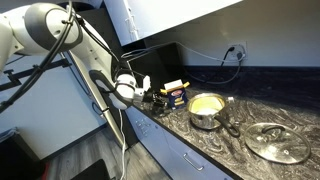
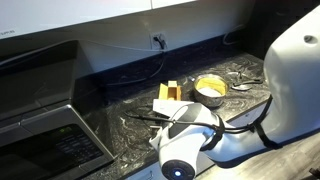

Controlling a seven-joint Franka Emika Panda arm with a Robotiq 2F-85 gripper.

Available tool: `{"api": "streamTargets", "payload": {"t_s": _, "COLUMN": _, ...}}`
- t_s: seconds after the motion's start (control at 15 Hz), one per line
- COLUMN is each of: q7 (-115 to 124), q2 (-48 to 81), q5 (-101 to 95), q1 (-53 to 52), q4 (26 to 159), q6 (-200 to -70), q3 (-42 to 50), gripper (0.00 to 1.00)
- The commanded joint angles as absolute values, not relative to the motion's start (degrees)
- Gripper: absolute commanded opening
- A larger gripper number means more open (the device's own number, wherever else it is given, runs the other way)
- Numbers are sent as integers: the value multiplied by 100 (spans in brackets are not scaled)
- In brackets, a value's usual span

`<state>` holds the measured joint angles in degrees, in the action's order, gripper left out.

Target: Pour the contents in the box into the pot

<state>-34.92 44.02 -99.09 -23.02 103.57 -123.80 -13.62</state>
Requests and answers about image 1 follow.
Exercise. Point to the grey base cabinet drawers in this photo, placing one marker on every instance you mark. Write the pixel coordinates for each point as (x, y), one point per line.
(160, 146)

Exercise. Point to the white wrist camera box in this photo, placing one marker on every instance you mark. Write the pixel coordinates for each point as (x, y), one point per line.
(146, 83)

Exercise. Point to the white wall power outlet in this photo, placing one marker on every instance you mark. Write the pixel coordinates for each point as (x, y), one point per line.
(238, 50)

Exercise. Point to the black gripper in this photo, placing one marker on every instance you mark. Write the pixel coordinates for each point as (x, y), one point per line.
(151, 96)

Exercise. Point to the metal spoon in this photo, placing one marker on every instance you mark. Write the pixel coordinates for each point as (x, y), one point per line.
(276, 143)

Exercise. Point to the blue pasta box yellow flaps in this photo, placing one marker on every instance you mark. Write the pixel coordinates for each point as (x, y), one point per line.
(176, 97)

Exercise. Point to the black floor object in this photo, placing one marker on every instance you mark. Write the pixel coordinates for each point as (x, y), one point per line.
(93, 170)

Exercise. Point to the black tall refrigerator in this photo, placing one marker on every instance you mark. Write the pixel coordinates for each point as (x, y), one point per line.
(96, 20)

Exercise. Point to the white upper wall cabinet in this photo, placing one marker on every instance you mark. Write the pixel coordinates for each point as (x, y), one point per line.
(166, 16)

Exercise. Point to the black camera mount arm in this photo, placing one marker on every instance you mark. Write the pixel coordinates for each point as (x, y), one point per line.
(20, 75)

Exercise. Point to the silver black microwave oven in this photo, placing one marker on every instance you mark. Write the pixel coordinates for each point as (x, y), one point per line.
(160, 63)

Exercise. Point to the black bin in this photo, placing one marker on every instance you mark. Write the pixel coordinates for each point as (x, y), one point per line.
(16, 160)

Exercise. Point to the silver metal post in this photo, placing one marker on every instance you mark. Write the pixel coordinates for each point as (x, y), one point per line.
(111, 126)

